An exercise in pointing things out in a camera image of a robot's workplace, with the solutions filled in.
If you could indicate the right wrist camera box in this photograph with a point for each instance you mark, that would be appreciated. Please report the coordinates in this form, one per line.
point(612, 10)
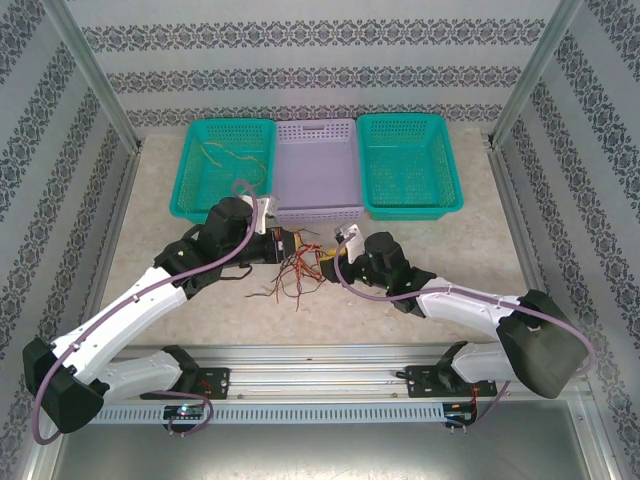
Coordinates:
point(352, 240)

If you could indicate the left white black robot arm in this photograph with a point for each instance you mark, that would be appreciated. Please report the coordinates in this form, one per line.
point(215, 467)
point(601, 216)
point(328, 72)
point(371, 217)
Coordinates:
point(125, 320)

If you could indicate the grey metal shelf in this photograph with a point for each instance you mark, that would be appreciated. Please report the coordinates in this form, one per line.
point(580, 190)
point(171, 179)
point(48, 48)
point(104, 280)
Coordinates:
point(320, 455)

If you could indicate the teal plastic basket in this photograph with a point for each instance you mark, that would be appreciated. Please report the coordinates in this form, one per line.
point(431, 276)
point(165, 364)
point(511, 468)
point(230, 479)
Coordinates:
point(220, 175)
point(407, 165)

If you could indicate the small circuit board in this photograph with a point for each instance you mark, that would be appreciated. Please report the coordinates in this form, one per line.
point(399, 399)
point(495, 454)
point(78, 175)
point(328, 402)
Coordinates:
point(460, 412)
point(185, 411)

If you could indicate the lilac plastic basket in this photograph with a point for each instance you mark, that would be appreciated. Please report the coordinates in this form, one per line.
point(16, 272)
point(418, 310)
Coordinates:
point(317, 170)

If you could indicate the left small circuit board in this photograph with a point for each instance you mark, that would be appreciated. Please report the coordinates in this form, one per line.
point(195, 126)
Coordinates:
point(185, 411)

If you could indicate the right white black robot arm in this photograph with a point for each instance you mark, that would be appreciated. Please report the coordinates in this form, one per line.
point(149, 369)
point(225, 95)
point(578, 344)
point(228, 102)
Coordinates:
point(470, 310)

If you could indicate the aluminium mounting rail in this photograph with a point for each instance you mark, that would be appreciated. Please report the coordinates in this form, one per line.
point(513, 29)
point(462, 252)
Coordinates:
point(320, 370)

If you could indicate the right small circuit board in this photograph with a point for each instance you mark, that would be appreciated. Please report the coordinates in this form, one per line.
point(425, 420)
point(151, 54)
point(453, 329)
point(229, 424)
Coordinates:
point(460, 412)

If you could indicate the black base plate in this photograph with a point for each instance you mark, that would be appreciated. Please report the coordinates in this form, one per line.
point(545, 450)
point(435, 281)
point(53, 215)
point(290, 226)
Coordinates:
point(220, 382)
point(422, 382)

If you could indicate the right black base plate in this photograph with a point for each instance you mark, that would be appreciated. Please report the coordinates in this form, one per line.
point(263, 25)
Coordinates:
point(422, 382)

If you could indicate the aluminium side rail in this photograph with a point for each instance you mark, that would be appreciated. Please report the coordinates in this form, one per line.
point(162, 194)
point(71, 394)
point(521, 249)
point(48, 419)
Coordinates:
point(114, 225)
point(510, 200)

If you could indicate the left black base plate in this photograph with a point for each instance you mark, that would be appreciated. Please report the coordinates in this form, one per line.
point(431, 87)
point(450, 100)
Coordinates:
point(220, 382)

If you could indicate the aluminium frame post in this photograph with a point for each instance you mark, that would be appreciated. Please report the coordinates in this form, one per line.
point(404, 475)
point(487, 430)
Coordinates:
point(550, 40)
point(95, 75)

